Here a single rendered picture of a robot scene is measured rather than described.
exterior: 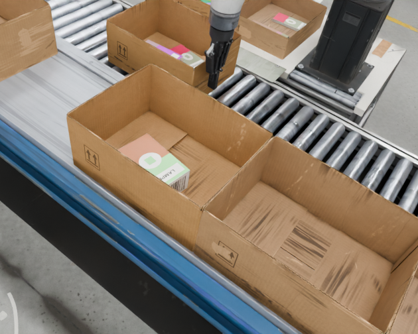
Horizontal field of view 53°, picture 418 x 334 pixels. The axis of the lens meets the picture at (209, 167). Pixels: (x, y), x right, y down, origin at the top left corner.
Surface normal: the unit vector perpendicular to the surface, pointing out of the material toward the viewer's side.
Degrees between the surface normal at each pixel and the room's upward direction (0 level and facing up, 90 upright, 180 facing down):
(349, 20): 90
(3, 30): 90
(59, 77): 0
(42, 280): 0
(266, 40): 91
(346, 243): 1
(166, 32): 90
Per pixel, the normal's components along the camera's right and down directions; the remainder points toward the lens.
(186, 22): -0.58, 0.55
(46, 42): 0.80, 0.51
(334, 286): 0.14, -0.65
